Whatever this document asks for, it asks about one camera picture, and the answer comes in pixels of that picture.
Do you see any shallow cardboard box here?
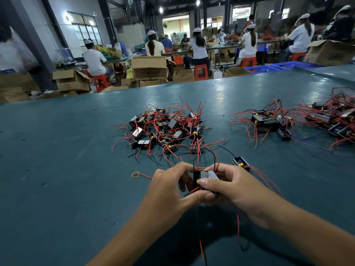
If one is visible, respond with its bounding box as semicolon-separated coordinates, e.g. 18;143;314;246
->
224;67;252;78

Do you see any yellow rubber band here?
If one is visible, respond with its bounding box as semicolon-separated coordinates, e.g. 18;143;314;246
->
131;171;152;180

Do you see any person's right forearm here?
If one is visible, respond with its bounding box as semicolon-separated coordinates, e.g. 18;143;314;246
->
263;202;355;266

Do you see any low cardboard box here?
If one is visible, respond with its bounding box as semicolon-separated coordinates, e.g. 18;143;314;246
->
173;68;196;82

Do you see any large closed cardboard box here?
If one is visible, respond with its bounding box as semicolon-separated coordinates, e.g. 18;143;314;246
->
131;56;168;81

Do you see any person's left hand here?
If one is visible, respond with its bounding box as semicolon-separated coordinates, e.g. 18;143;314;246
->
139;162;214;235

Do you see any tilted cardboard box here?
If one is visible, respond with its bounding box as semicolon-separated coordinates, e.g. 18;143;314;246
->
304;40;355;66

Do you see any person's right hand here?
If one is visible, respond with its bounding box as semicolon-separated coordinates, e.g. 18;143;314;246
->
197;163;279;228

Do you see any open cardboard box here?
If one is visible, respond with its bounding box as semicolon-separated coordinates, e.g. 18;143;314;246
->
52;69;92;92

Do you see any central pile of wired modules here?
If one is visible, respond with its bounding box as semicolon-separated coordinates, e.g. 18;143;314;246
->
112;97;228;167

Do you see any blue plastic crate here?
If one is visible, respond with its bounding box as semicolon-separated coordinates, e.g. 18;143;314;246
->
270;61;322;70
245;65;281;74

